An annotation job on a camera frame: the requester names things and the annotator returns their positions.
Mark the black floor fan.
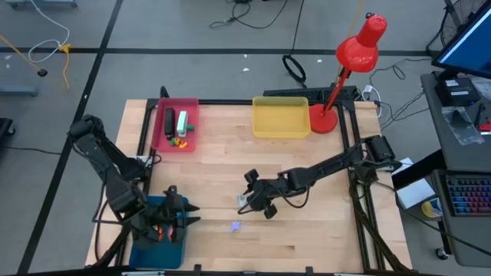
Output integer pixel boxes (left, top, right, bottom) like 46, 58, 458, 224
438, 0, 490, 49

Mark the computer monitor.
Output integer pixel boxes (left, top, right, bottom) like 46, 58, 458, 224
430, 0, 491, 81

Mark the white floor cable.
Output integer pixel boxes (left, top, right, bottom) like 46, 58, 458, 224
27, 0, 71, 64

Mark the white box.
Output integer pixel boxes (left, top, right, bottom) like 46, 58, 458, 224
396, 178, 437, 211

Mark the black equipment base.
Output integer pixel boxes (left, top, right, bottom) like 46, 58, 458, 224
0, 117, 16, 140

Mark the black floor cable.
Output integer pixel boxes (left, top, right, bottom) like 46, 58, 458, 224
209, 0, 306, 57

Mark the white power adapter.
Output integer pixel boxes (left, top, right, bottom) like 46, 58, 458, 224
360, 84, 384, 118

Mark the yellow floor cable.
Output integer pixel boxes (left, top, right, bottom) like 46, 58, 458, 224
57, 44, 74, 90

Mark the black table frame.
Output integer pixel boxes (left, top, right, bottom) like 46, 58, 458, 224
86, 86, 415, 276

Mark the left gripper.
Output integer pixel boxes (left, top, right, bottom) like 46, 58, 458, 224
131, 185, 202, 251

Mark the coiled black cable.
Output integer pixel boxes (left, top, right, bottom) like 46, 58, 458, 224
281, 54, 308, 85

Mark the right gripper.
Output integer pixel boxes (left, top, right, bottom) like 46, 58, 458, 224
236, 168, 293, 221

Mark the yellow plastic bin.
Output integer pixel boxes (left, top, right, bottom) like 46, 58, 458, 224
252, 96, 311, 140

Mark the grey keyboard shelf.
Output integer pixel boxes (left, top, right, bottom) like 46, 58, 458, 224
429, 168, 491, 268

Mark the grey desk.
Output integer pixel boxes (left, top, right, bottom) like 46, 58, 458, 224
420, 71, 491, 173

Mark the yellow hanging cable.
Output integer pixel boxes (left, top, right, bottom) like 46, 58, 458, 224
337, 0, 365, 77

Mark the pink plastic bin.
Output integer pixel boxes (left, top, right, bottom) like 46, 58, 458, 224
151, 97, 200, 153

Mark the yellow cord black foot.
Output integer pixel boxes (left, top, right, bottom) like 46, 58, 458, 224
0, 34, 49, 77

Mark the black mini computer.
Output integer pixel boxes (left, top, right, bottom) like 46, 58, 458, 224
433, 76, 481, 107

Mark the black stapler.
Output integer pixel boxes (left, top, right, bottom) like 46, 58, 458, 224
164, 108, 176, 140

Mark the red desk lamp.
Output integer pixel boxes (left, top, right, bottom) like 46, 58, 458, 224
308, 12, 387, 135

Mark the clear plastic bag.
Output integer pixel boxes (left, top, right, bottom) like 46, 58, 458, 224
440, 105, 485, 146

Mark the backlit keyboard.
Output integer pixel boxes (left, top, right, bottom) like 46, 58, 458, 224
444, 174, 491, 218

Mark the mint green stapler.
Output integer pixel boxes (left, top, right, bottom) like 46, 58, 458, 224
176, 110, 189, 138

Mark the blue plastic bin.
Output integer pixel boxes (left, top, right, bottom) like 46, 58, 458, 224
128, 195, 190, 270

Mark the grey cart base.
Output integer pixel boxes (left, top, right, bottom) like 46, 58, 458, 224
0, 85, 38, 97
3, 0, 77, 11

